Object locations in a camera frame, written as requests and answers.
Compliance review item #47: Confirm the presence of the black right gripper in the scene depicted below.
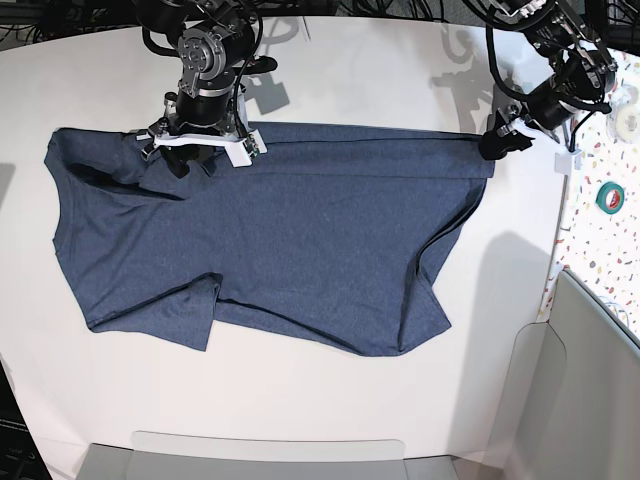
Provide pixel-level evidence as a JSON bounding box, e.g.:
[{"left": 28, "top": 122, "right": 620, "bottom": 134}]
[{"left": 139, "top": 74, "right": 253, "bottom": 178}]

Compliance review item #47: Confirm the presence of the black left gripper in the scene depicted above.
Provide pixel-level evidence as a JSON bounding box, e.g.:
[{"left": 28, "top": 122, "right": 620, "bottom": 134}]
[{"left": 479, "top": 74, "right": 612, "bottom": 161}]

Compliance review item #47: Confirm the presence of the dark blue printed t-shirt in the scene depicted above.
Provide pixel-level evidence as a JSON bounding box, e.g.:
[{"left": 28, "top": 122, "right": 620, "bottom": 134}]
[{"left": 45, "top": 123, "right": 494, "bottom": 357}]

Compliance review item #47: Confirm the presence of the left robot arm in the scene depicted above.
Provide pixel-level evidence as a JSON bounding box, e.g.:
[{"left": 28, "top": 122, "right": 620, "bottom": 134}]
[{"left": 465, "top": 1, "right": 618, "bottom": 161}]

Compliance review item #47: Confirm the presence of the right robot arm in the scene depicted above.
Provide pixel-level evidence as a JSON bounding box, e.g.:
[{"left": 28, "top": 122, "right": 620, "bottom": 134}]
[{"left": 135, "top": 1, "right": 278, "bottom": 178}]

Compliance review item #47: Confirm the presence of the green tape roll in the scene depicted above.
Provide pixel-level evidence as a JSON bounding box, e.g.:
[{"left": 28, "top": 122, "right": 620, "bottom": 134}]
[{"left": 596, "top": 182, "right": 625, "bottom": 215}]

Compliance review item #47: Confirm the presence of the clear tape dispenser roll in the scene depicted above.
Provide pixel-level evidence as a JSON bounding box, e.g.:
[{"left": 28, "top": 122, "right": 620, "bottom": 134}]
[{"left": 606, "top": 84, "right": 639, "bottom": 144}]

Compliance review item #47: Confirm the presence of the terrazzo patterned side table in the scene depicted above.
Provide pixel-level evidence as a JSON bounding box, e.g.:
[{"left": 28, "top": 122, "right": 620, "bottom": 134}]
[{"left": 538, "top": 50, "right": 639, "bottom": 335}]

